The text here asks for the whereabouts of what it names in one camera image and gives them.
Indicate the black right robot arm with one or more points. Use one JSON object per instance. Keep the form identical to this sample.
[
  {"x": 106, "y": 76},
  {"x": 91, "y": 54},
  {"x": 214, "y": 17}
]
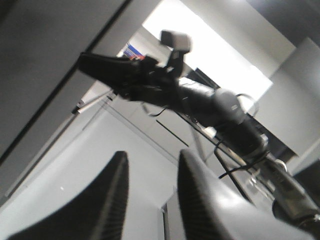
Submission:
[{"x": 220, "y": 109}]

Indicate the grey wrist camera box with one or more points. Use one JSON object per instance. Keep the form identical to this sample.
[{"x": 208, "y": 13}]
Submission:
[{"x": 176, "y": 40}]

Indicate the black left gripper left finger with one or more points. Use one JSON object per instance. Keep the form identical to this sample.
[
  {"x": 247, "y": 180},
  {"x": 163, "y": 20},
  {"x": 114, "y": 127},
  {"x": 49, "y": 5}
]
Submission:
[{"x": 96, "y": 213}]

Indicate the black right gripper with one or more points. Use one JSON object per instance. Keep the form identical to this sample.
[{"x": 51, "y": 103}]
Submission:
[{"x": 138, "y": 80}]

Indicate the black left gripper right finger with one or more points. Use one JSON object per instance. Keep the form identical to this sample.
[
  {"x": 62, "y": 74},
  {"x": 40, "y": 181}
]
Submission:
[{"x": 210, "y": 210}]

